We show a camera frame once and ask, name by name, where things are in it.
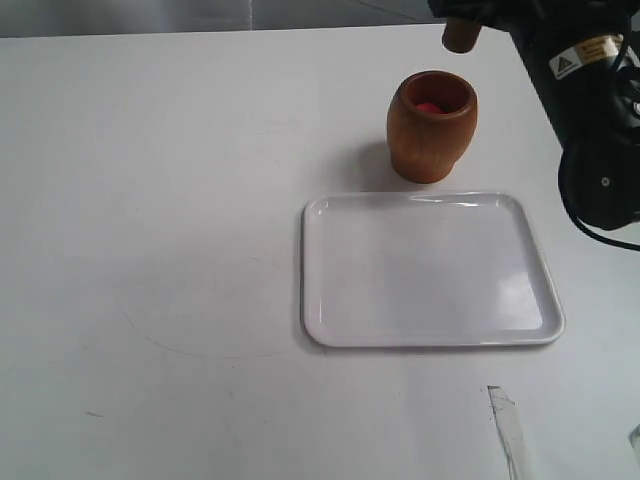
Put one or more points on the red object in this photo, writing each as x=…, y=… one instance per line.
x=429, y=107

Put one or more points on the white rectangular plastic tray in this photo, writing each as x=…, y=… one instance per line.
x=422, y=270

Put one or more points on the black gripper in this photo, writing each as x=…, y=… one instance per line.
x=487, y=13

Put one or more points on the brown wooden mortar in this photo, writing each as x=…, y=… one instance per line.
x=424, y=147

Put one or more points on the clear tape strip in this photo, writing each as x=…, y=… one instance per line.
x=510, y=433

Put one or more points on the brown wooden pestle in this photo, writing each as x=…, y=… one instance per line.
x=460, y=35

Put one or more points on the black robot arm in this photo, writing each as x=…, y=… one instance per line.
x=579, y=58

